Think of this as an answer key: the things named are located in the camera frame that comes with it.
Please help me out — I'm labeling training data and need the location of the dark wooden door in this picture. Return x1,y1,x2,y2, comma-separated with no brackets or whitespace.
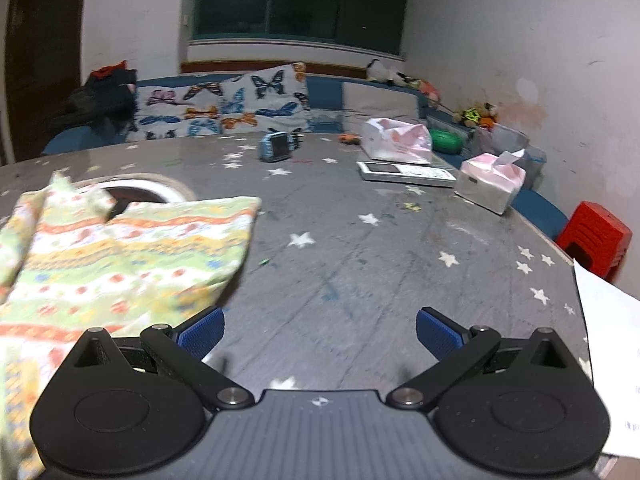
2,0,92,166

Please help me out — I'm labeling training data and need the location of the grey star print table cover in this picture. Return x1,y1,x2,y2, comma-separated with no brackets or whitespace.
0,131,596,480

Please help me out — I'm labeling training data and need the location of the white remote control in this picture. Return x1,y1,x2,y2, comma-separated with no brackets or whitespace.
356,160,459,189

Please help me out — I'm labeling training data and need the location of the white and black plush toy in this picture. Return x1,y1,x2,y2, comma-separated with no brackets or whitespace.
366,59,409,86

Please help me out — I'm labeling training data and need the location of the white paper sheet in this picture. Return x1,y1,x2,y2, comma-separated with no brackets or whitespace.
572,259,640,459

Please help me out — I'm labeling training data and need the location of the blue toy camera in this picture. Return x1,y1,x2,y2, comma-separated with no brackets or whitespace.
257,131,304,164

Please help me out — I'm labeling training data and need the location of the pile of dark clothes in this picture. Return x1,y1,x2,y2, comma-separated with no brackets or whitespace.
50,62,139,137

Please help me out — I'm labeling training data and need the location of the clear plastic container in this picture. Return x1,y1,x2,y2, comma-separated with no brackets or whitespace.
475,122,547,187

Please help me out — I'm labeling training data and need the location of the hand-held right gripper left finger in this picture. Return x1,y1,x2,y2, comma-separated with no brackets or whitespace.
65,306,256,411

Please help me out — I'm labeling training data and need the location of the green ball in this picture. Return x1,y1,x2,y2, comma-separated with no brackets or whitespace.
430,129,464,155

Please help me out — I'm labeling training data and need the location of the round white laundry basket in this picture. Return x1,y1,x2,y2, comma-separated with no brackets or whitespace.
75,172,197,207

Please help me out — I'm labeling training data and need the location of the pink tissue pack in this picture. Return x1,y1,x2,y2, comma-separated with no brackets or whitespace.
453,150,527,216

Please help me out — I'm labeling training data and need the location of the grey cushion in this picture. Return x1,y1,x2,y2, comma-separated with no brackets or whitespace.
342,81,422,124

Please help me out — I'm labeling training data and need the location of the red plastic stool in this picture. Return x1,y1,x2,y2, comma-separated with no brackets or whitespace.
555,201,634,281

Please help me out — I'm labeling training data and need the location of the green framed window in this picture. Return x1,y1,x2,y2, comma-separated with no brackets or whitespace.
190,0,414,57

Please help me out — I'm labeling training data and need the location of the yellow green toy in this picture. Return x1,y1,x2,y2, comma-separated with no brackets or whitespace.
452,102,501,129

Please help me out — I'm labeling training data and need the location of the wooden wall rail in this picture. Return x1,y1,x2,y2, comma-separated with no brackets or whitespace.
180,59,370,81

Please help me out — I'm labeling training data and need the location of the butterfly print pillow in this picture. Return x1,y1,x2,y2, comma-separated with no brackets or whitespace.
125,80,227,143
219,62,314,134

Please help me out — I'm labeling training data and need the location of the orange cloth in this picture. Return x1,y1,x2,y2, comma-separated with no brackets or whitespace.
94,60,129,79

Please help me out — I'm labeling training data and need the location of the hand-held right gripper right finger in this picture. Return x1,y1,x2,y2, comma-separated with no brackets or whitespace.
386,306,577,411

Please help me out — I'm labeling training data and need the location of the striped patterned green garment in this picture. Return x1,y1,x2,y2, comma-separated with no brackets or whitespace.
0,171,263,480

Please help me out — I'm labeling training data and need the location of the pink plush toy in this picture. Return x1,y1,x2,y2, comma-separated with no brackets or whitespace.
417,80,444,107

